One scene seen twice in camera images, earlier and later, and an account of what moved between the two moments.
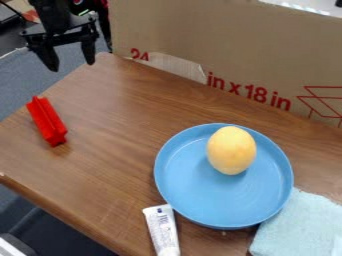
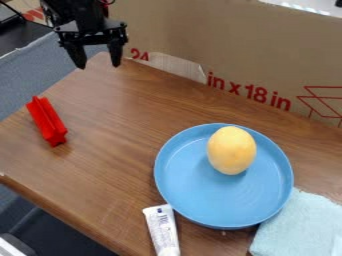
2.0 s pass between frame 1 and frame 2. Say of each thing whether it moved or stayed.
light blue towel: stayed
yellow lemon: stayed
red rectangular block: stayed
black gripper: moved
